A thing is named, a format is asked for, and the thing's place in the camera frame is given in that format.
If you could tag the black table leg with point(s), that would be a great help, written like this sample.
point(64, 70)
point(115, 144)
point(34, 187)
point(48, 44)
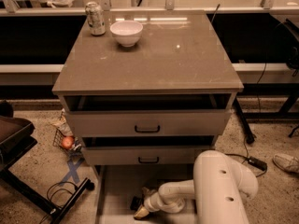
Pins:
point(249, 136)

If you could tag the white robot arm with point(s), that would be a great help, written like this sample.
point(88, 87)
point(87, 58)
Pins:
point(219, 187)

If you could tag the snack bag in basket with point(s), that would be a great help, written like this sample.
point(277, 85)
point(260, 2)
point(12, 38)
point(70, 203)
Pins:
point(62, 126)

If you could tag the wire basket on floor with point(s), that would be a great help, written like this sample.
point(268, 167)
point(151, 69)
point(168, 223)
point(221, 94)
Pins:
point(75, 151)

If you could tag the grey drawer cabinet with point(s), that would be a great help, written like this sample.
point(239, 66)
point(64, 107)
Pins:
point(178, 65)

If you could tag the middle drawer with black handle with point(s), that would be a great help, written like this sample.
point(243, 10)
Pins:
point(142, 155)

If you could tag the open bottom drawer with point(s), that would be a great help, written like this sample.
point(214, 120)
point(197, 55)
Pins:
point(121, 183)

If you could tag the white sneaker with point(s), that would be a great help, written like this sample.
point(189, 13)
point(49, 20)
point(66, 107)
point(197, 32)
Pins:
point(287, 163)

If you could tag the white ceramic bowl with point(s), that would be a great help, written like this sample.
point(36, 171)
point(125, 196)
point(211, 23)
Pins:
point(126, 33)

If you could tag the black rxbar chocolate bar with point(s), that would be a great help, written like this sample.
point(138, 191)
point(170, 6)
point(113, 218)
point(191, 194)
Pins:
point(135, 203)

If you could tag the top drawer with black handle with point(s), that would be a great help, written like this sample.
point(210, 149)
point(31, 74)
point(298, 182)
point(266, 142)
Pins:
point(123, 124)

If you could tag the red apple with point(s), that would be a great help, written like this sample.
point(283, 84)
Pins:
point(68, 142)

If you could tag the drawer with black handle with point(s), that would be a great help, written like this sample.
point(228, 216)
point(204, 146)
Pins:
point(123, 124)
point(142, 155)

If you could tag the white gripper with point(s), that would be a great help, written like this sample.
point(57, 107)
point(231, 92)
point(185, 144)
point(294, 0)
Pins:
point(150, 202)

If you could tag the silver soda can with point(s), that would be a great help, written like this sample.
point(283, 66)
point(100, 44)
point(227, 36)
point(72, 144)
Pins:
point(95, 18)

